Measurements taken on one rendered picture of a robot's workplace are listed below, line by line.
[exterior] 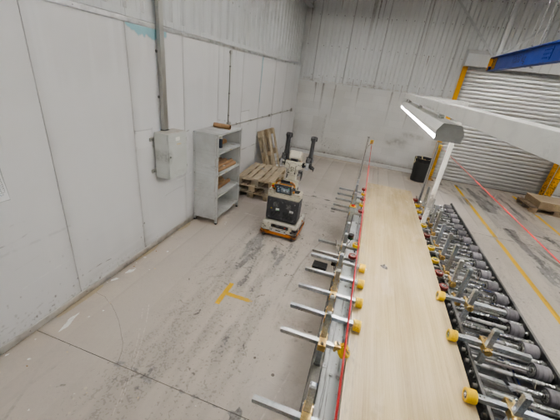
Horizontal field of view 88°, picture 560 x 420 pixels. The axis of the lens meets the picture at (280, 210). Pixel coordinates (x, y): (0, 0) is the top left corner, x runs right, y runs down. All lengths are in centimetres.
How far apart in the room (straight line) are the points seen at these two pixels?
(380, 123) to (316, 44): 325
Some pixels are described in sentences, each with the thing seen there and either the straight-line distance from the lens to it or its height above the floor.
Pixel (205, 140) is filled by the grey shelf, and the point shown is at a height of 144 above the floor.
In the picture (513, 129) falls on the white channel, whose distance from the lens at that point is 89.
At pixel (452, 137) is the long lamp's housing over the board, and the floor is 232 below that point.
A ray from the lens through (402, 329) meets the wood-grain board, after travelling 249.
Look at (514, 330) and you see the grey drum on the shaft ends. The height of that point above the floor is 84.
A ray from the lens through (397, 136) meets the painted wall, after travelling 1054.
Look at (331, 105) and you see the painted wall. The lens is 1052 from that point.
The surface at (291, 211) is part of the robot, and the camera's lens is 471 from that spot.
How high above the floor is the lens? 250
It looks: 25 degrees down
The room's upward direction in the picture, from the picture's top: 7 degrees clockwise
